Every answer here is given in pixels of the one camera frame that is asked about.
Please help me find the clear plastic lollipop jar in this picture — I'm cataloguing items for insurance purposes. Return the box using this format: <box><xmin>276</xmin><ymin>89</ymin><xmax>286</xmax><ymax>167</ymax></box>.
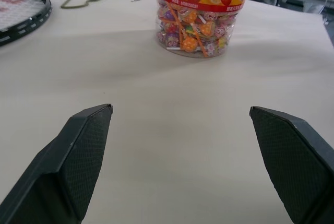
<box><xmin>155</xmin><ymin>0</ymin><xmax>253</xmax><ymax>59</ymax></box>

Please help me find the black racket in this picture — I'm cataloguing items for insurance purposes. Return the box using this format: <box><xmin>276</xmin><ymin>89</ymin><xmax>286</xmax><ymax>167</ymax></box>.
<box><xmin>0</xmin><ymin>0</ymin><xmax>53</xmax><ymax>47</ymax></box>

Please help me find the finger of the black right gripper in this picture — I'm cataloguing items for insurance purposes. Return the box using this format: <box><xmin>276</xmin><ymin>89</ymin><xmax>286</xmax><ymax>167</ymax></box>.
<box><xmin>249</xmin><ymin>106</ymin><xmax>334</xmax><ymax>224</ymax></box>

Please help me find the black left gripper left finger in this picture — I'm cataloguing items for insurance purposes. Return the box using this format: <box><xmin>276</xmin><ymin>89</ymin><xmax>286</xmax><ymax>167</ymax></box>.
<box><xmin>0</xmin><ymin>103</ymin><xmax>114</xmax><ymax>224</ymax></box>

